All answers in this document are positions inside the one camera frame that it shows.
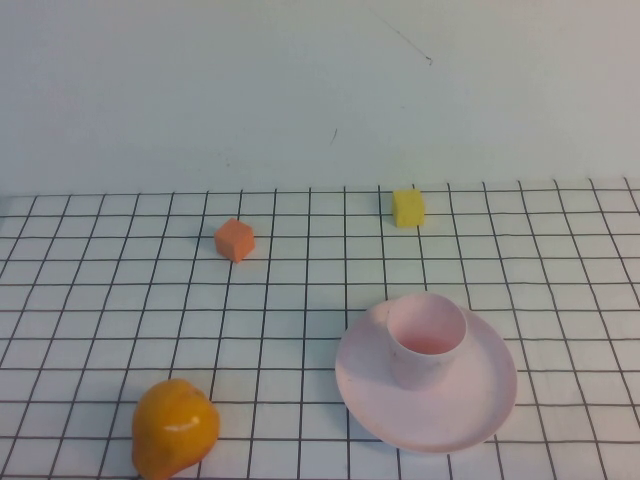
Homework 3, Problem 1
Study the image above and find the pale pink cup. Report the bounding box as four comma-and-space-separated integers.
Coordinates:
385, 293, 469, 391

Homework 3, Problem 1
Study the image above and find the pale pink plate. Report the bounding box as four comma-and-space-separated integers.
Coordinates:
334, 295, 519, 455

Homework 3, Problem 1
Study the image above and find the orange foam cube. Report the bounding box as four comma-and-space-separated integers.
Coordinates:
213, 217, 256, 264

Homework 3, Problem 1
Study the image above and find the yellow foam cube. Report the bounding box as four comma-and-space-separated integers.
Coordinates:
391, 188, 427, 229

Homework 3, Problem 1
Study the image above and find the white black-grid tablecloth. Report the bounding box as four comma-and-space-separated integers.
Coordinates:
0, 177, 640, 480

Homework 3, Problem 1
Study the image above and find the orange yellow mango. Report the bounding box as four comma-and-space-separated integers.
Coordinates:
130, 378, 221, 480

